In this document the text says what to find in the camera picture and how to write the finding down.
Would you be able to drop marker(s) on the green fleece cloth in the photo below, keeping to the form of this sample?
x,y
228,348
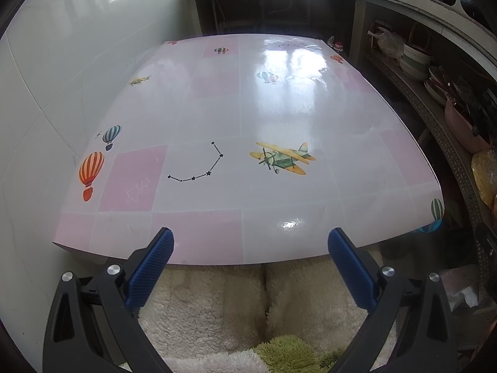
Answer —
x,y
287,353

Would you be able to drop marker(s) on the white plastic bag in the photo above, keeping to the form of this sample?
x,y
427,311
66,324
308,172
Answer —
x,y
390,42

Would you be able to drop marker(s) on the stack of white bowls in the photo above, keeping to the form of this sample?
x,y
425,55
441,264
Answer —
x,y
415,62

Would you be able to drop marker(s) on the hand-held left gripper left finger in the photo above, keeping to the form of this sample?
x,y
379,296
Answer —
x,y
151,268

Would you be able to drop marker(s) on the yellow plastic bag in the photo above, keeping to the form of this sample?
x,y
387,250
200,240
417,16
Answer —
x,y
485,178

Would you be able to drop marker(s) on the pink plastic basin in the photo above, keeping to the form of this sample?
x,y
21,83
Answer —
x,y
464,132

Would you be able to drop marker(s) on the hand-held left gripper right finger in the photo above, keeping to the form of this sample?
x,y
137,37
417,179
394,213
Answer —
x,y
351,268

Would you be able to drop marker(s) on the perforated metal shelf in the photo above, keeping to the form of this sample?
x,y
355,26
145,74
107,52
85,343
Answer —
x,y
458,159

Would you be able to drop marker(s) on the pink printed table cover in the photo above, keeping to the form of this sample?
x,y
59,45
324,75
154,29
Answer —
x,y
233,105

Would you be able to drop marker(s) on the white fleece robe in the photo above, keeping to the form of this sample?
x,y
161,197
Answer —
x,y
213,303

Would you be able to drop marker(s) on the crumpled white paper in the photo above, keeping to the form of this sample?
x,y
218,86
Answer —
x,y
464,297

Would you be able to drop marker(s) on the grey concrete counter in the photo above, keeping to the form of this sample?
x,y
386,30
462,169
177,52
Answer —
x,y
427,11

